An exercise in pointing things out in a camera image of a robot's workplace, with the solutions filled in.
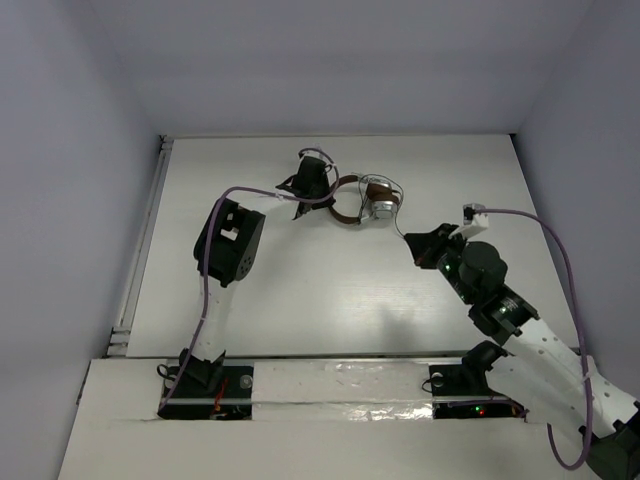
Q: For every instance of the left aluminium side rail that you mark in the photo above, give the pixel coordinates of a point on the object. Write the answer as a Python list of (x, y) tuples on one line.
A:
[(121, 330)]

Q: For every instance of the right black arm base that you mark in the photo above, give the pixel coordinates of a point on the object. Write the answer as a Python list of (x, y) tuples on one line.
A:
[(461, 391)]

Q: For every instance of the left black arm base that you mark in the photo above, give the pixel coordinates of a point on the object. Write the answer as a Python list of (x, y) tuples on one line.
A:
[(218, 390)]

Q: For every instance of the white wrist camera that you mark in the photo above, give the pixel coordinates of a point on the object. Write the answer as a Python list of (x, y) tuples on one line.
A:
[(316, 152), (475, 222)]

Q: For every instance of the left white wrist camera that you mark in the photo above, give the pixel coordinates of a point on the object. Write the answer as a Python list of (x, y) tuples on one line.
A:
[(316, 152)]

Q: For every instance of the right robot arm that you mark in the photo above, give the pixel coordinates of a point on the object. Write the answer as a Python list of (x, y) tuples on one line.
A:
[(525, 361)]

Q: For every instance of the white foil-taped front panel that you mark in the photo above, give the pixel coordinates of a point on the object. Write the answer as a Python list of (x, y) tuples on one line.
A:
[(340, 390)]

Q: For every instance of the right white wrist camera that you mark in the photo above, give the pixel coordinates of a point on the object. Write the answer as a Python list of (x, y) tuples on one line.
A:
[(475, 222)]

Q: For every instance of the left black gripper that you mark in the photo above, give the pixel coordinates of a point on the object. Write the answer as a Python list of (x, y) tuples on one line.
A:
[(306, 189)]

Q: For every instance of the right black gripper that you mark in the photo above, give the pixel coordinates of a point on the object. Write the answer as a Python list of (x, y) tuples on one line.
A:
[(424, 244)]

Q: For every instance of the brown silver headphones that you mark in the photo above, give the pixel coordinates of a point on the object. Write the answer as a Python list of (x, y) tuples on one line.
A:
[(380, 198)]

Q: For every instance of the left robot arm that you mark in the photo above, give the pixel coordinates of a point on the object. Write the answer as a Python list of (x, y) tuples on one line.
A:
[(224, 254)]

